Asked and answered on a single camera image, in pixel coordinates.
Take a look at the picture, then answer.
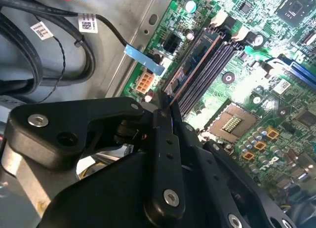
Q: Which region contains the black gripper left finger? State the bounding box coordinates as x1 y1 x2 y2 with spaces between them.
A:
7 89 186 215

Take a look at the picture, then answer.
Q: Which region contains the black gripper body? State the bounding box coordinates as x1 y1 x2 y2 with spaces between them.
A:
37 151 223 228

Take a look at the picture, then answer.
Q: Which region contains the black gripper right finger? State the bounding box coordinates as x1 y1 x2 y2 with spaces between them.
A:
170 101 298 228

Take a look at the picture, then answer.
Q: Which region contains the green RAM stick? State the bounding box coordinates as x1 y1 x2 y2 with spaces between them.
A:
165 32 221 103

